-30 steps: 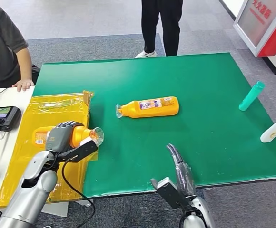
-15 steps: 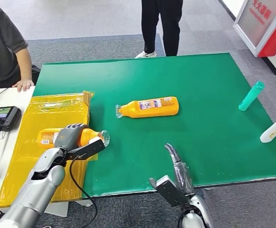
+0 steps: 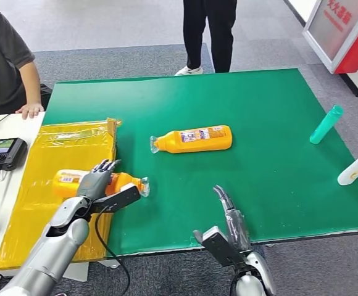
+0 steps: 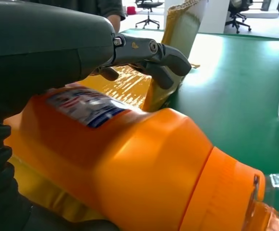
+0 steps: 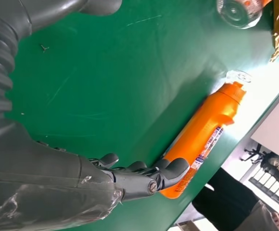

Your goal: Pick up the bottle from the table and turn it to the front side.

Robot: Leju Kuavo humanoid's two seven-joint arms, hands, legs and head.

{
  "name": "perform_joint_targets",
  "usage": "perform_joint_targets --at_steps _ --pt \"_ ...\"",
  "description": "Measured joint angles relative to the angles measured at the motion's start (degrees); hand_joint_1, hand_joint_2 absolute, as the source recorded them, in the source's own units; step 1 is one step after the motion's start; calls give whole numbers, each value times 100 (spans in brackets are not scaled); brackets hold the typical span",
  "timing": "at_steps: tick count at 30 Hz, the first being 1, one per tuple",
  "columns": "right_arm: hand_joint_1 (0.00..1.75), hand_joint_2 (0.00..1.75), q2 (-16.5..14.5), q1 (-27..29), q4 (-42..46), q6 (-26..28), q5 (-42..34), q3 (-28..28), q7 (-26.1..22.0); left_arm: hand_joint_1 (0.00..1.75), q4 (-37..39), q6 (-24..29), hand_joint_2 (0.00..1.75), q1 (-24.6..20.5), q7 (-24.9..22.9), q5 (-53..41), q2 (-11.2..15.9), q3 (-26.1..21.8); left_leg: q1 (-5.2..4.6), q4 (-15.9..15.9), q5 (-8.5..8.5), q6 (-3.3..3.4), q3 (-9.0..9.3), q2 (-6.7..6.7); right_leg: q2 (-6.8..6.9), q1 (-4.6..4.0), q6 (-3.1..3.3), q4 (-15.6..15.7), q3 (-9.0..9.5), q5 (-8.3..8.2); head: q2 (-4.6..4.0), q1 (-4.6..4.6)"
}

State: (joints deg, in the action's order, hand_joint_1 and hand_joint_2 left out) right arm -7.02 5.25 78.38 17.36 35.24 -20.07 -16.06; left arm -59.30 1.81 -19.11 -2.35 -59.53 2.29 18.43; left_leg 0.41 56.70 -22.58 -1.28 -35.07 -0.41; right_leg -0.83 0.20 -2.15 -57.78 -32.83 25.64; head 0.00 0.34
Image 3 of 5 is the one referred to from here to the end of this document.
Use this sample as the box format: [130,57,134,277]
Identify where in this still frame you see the black handheld screen controller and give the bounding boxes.
[0,138,29,171]

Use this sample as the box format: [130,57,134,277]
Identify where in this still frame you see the white plastic bottle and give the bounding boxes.
[338,145,358,186]

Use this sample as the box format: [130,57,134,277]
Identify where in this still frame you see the person's hand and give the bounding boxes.
[15,102,44,120]

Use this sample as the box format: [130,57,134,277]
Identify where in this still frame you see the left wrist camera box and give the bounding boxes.
[88,183,141,215]

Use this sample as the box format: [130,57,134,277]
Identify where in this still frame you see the red and white kiosk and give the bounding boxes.
[302,0,358,98]

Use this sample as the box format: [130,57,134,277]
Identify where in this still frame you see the orange Tide detergent bottle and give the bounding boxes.
[52,169,150,200]

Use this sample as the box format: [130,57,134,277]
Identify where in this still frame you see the standing person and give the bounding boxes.
[174,0,238,77]

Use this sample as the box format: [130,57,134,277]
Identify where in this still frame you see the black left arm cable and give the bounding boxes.
[94,205,131,296]

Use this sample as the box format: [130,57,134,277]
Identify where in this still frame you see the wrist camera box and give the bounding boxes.
[193,226,248,271]
[88,183,141,215]

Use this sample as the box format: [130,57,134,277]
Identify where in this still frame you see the green table mat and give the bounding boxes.
[42,68,358,258]

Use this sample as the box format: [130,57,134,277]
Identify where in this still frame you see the seated person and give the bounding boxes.
[0,0,53,117]

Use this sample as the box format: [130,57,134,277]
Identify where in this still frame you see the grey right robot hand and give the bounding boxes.
[212,184,251,252]

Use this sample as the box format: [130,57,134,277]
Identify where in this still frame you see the teal plastic bottle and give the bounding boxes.
[310,105,344,145]

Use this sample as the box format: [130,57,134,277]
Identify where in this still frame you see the yellow plastic wrapped box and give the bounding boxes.
[0,118,122,271]

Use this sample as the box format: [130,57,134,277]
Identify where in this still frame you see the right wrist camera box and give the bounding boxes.
[193,226,248,271]

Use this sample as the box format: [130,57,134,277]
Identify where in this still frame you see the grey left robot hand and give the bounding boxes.
[76,159,122,201]

